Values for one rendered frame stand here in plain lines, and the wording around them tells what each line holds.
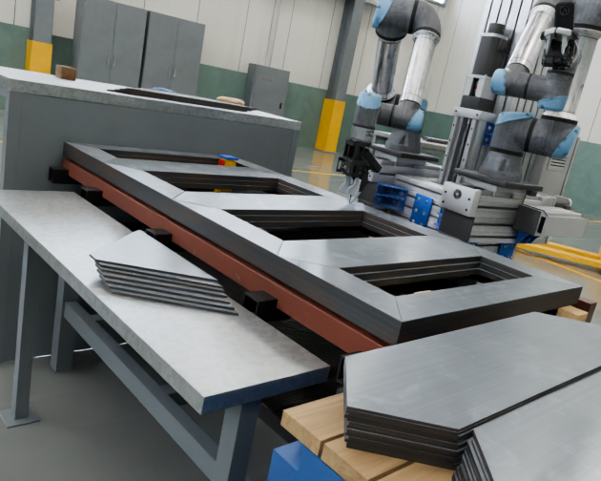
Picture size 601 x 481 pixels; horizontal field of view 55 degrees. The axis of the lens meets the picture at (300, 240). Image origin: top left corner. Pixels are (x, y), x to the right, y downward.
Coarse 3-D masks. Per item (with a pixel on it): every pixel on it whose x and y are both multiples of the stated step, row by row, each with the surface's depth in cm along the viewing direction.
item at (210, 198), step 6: (192, 192) 164; (198, 192) 166; (204, 192) 168; (204, 198) 160; (210, 198) 162; (216, 198) 163; (216, 204) 155; (222, 204) 157; (228, 204) 158; (234, 204) 159
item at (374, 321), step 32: (96, 160) 185; (160, 160) 222; (192, 160) 231; (128, 192) 170; (288, 192) 213; (192, 224) 144; (256, 224) 159; (288, 224) 167; (320, 224) 175; (352, 224) 185; (384, 224) 182; (256, 256) 126; (480, 256) 158; (320, 288) 111; (576, 288) 144; (352, 320) 105; (384, 320) 100; (416, 320) 100; (448, 320) 107; (480, 320) 115
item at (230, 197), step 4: (220, 196) 167; (224, 196) 168; (228, 196) 169; (232, 196) 170; (236, 196) 171; (228, 200) 163; (232, 200) 164; (236, 200) 165; (240, 200) 166; (244, 200) 167; (248, 200) 168; (240, 204) 161; (244, 204) 162; (248, 204) 163; (252, 204) 164; (256, 204) 165; (244, 208) 157; (248, 208) 158; (252, 208) 159; (256, 208) 160; (260, 208) 161; (264, 208) 162
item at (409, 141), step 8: (392, 136) 239; (400, 136) 237; (408, 136) 236; (416, 136) 237; (392, 144) 238; (400, 144) 236; (408, 144) 236; (416, 144) 237; (408, 152) 237; (416, 152) 238
